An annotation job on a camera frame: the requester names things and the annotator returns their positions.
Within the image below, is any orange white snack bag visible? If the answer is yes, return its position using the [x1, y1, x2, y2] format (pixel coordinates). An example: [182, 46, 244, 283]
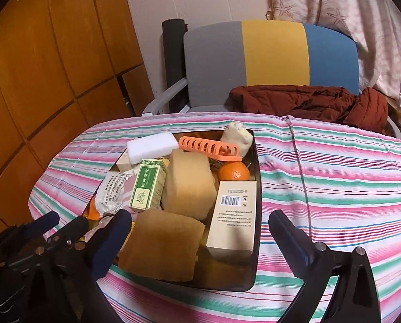
[84, 168, 139, 221]

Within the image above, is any tan sponge block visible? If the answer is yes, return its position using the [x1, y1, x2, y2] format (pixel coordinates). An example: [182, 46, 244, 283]
[118, 209, 205, 282]
[162, 149, 217, 220]

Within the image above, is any green yellow medicine box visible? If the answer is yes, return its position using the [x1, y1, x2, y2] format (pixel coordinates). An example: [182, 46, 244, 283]
[129, 159, 168, 212]

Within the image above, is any white foam block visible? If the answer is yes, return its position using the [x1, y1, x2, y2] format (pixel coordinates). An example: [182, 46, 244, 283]
[127, 132, 179, 165]

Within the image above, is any cream tall carton box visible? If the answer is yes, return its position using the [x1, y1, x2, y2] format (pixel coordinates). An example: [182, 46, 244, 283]
[206, 181, 257, 262]

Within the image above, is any orange mandarin fruit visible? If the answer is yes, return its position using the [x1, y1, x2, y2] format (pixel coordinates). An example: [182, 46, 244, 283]
[217, 162, 250, 181]

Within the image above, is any orange plastic rack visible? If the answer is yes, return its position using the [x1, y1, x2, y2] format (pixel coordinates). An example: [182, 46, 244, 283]
[179, 136, 242, 162]

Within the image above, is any cream sock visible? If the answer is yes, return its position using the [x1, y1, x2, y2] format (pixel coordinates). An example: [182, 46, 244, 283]
[220, 122, 254, 157]

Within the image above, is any small cream box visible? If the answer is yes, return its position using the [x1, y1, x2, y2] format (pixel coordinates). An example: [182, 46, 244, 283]
[116, 155, 133, 172]

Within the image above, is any striped pink tablecloth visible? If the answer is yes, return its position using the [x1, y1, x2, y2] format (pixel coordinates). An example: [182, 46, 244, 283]
[28, 112, 401, 322]

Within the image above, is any gold tin tray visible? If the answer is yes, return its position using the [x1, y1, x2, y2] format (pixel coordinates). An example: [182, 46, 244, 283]
[85, 131, 261, 291]

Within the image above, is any wooden wardrobe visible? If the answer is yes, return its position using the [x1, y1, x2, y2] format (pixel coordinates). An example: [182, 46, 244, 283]
[0, 0, 154, 232]

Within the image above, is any dark red puffer jacket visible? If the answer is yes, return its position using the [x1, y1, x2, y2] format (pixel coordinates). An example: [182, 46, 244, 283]
[229, 85, 388, 134]

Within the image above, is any grey yellow blue chair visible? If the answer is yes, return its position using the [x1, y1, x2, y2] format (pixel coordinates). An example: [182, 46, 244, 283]
[144, 19, 400, 137]

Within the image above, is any pink curtain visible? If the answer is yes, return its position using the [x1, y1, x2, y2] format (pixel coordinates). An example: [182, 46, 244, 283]
[267, 0, 401, 99]

